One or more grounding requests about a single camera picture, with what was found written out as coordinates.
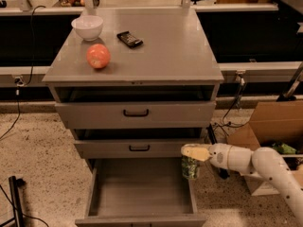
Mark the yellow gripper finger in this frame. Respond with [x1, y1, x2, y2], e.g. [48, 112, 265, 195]
[181, 144, 210, 162]

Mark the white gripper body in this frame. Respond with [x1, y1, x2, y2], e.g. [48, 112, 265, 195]
[208, 143, 231, 169]

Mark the green soda can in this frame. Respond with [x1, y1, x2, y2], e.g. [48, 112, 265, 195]
[182, 156, 199, 180]

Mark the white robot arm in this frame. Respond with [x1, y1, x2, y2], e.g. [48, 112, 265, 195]
[181, 143, 303, 225]

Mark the bottom grey drawer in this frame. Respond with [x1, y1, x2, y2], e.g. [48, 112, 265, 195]
[75, 158, 205, 227]

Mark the grey drawer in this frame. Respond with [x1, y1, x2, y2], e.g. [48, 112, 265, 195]
[75, 158, 205, 227]
[74, 138, 203, 159]
[55, 101, 215, 130]

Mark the grey drawer cabinet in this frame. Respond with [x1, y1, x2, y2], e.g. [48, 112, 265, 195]
[42, 7, 225, 163]

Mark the middle grey drawer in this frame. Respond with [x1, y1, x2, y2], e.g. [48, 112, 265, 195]
[74, 138, 203, 159]

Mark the top grey drawer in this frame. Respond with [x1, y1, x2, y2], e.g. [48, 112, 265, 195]
[55, 101, 215, 130]

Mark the green snack bag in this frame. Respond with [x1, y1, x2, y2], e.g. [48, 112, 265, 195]
[273, 142, 296, 154]

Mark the cardboard box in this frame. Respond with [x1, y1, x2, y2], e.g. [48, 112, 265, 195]
[227, 101, 303, 196]

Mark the black chip bag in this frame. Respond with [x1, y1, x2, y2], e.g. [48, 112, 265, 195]
[116, 31, 143, 48]

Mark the orange red apple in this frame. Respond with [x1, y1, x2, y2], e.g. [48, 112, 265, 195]
[86, 44, 111, 69]

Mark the white bowl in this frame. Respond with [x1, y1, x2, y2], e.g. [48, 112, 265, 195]
[71, 15, 103, 41]

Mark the black stand leg left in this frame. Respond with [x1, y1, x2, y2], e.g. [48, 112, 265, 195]
[0, 176, 26, 227]

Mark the black cables right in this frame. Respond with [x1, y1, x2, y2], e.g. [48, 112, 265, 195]
[202, 76, 250, 163]

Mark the black cable left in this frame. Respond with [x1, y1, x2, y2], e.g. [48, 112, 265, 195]
[0, 5, 47, 141]

